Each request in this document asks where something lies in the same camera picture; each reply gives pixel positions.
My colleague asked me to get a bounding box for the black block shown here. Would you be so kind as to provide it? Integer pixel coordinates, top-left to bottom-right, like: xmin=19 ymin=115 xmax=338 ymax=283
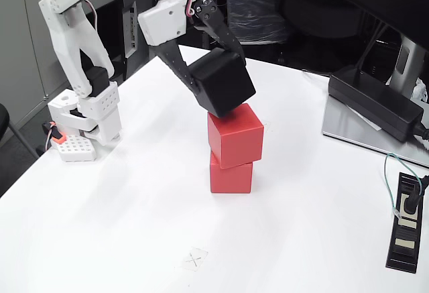
xmin=187 ymin=47 xmax=257 ymax=119

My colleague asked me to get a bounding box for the red block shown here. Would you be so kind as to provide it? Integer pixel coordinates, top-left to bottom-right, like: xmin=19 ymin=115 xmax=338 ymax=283
xmin=206 ymin=103 xmax=265 ymax=170
xmin=210 ymin=152 xmax=253 ymax=194

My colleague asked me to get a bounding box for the grey computer tower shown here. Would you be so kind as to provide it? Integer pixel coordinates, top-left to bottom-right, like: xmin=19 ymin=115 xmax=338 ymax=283
xmin=117 ymin=0 xmax=151 ymax=82

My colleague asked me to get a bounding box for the plastic-wrapped black equipment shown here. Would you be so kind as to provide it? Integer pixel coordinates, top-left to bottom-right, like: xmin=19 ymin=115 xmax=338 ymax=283
xmin=223 ymin=0 xmax=291 ymax=45

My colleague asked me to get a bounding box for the white perforated table clamp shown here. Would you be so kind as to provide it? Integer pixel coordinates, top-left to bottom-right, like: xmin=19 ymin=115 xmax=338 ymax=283
xmin=55 ymin=134 xmax=99 ymax=163

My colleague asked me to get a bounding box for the silver monitor stand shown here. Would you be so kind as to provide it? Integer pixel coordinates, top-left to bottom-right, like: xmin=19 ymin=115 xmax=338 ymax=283
xmin=322 ymin=34 xmax=429 ymax=168

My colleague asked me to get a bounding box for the black power adapter brick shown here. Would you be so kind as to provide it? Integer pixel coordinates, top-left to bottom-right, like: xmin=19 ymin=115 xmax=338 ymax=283
xmin=327 ymin=66 xmax=425 ymax=143

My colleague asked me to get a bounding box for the white paper sheet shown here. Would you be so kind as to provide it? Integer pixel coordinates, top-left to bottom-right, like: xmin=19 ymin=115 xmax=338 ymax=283
xmin=348 ymin=105 xmax=383 ymax=131

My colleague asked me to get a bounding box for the black office chair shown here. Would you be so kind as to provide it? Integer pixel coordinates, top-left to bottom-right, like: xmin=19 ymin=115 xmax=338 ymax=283
xmin=0 ymin=103 xmax=41 ymax=160

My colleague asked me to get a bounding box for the clear tape with X mark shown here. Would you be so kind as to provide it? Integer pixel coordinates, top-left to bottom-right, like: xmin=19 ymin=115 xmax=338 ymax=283
xmin=180 ymin=247 xmax=209 ymax=272

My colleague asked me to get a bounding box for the white plastic bag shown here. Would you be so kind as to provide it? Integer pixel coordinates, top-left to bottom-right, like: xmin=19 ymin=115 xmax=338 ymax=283
xmin=410 ymin=78 xmax=429 ymax=103

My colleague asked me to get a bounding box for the black power plug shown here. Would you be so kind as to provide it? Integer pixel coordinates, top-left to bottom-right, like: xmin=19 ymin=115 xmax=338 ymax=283
xmin=402 ymin=174 xmax=429 ymax=215

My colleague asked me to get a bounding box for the black power strip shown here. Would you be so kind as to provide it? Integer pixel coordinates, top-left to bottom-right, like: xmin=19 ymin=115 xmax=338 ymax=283
xmin=385 ymin=172 xmax=424 ymax=274

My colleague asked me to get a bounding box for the orange cable connector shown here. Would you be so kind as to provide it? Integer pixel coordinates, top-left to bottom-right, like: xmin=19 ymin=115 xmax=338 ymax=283
xmin=42 ymin=121 xmax=66 ymax=145

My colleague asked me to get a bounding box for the green cable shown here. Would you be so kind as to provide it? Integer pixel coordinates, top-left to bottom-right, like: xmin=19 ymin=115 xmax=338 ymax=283
xmin=383 ymin=152 xmax=423 ymax=220

